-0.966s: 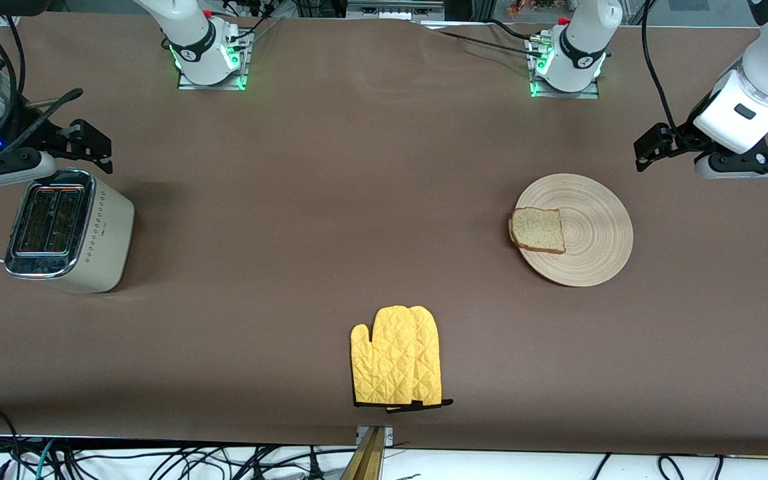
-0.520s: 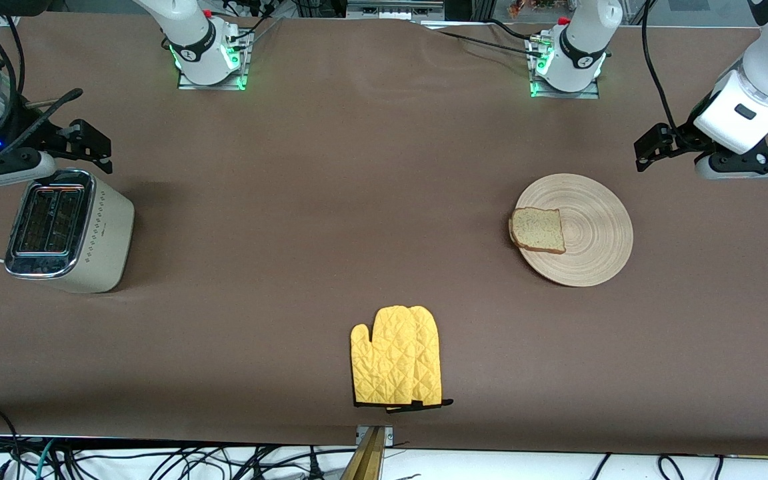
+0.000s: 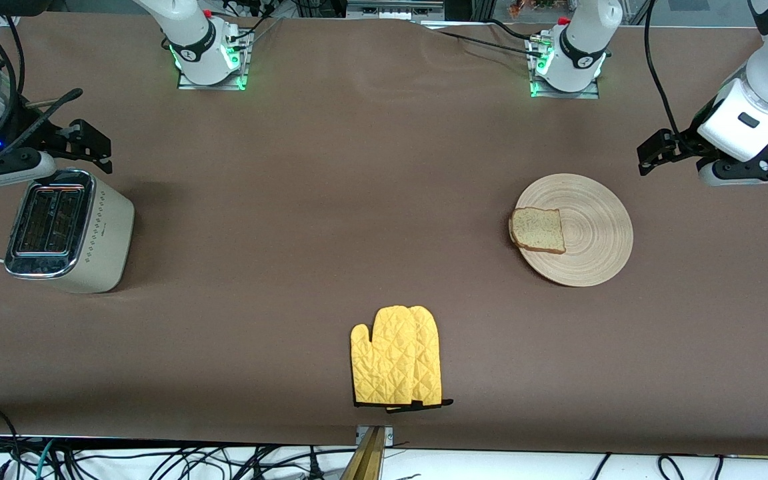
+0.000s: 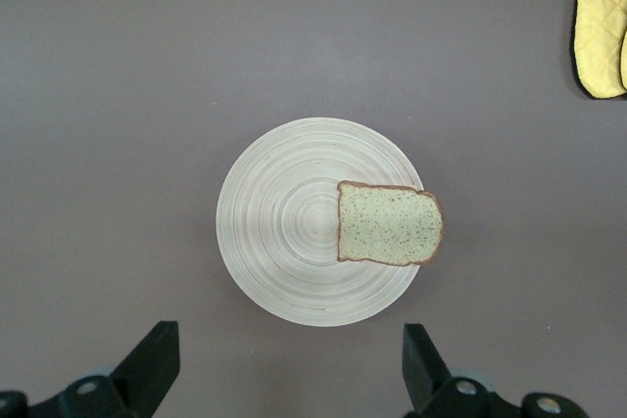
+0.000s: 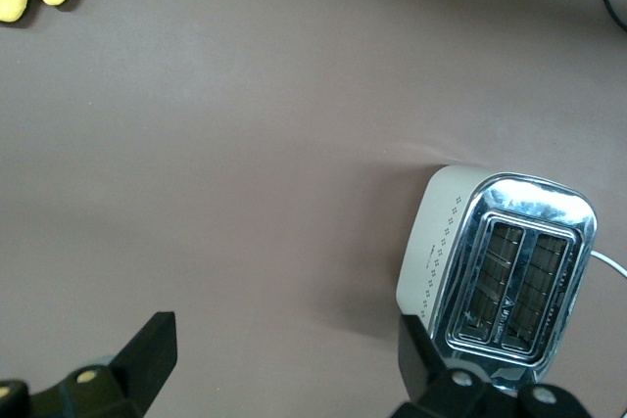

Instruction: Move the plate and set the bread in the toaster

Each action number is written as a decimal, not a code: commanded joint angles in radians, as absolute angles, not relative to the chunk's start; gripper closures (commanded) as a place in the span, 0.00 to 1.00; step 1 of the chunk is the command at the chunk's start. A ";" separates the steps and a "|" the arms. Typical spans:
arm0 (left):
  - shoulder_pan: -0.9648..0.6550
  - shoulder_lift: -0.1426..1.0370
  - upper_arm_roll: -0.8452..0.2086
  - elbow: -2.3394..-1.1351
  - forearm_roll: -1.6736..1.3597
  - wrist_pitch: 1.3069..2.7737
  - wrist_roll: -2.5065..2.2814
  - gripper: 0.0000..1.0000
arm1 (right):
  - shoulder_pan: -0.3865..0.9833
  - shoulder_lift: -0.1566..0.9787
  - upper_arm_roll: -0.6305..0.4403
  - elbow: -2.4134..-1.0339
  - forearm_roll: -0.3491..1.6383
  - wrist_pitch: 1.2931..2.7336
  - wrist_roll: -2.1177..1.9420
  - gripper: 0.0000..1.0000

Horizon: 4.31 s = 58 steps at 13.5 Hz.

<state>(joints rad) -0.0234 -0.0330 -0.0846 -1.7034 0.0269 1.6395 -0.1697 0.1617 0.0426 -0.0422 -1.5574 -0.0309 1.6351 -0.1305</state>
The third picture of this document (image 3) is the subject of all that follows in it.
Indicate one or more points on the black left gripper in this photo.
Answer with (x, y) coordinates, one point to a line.
(682, 144)

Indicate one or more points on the yellow quilted oven mitt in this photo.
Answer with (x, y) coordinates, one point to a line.
(384, 360)
(429, 360)

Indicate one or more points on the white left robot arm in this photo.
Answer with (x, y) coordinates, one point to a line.
(584, 46)

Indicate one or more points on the orange plant decoration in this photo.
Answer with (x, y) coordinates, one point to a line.
(537, 6)

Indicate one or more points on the brown table cover sheet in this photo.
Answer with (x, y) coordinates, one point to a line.
(357, 166)

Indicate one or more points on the wooden bar at table edge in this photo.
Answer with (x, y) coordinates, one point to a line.
(367, 463)

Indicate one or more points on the seeded bread slice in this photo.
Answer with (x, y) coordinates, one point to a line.
(537, 230)

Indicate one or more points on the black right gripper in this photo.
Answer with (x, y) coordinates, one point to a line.
(32, 132)

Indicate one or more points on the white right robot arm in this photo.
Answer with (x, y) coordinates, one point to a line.
(190, 40)

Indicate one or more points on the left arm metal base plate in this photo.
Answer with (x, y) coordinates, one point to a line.
(577, 94)

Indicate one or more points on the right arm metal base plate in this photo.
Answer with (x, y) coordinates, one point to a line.
(210, 86)

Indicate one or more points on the small metal bracket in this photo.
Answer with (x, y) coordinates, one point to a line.
(389, 436)

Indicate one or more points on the beige chrome two-slot toaster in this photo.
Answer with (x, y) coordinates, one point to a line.
(100, 240)

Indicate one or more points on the aluminium frame rail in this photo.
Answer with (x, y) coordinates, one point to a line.
(390, 10)

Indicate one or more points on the round light wooden plate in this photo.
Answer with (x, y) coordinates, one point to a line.
(590, 233)

